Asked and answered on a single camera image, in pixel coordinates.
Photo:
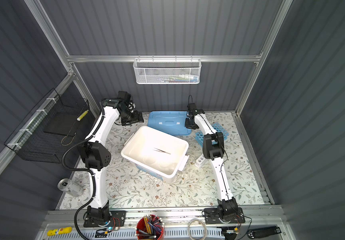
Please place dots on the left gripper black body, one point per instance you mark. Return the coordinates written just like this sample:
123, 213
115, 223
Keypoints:
130, 117

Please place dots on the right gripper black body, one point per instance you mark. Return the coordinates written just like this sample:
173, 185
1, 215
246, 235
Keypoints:
190, 125

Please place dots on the blue plastic bin lid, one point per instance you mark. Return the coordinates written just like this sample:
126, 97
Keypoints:
169, 122

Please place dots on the white test tube rack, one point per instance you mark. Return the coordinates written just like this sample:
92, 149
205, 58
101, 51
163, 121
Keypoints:
200, 161

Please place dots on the white plastic storage bin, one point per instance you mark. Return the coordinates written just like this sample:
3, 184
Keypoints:
144, 140

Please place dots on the clear petri dish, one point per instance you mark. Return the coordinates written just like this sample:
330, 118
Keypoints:
165, 167
149, 159

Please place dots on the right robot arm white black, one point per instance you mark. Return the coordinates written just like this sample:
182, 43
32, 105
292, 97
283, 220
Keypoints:
213, 150

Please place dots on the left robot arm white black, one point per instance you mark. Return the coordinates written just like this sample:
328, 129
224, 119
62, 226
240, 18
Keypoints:
97, 157

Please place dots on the yellow marker in basket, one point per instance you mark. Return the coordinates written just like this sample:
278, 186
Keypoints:
82, 115

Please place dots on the metal can at edge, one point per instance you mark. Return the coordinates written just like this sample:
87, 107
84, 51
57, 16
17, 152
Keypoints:
70, 187

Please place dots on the red pencil cup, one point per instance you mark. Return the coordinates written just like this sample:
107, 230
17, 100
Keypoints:
150, 227

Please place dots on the black device on shelf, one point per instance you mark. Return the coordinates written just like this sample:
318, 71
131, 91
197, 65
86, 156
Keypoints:
263, 232

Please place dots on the yellow marker bottle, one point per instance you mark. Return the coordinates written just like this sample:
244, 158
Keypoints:
59, 231

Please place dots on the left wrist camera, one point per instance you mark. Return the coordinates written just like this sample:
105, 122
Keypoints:
125, 96

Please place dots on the white wire wall basket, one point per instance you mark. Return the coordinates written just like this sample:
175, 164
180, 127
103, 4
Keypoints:
167, 73

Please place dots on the black wire side basket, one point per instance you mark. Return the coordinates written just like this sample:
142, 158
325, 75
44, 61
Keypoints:
52, 129

